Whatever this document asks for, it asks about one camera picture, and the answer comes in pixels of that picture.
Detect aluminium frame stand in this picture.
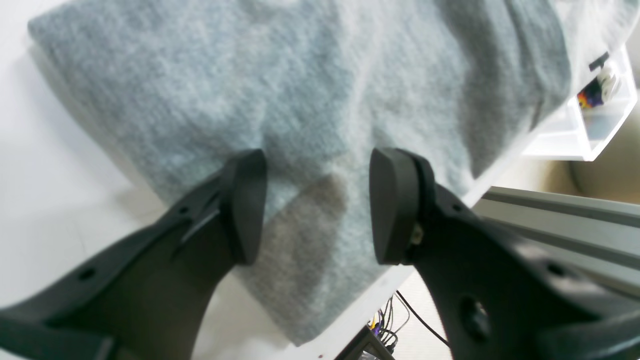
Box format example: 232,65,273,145
473,187,640,297

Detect white storage bin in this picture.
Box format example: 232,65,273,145
522,46,638,162

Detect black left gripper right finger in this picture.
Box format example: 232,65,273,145
369,148,639,360

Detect grey T-shirt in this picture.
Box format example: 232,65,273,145
28,0,639,346

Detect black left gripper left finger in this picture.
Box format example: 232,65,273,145
0,149,268,360

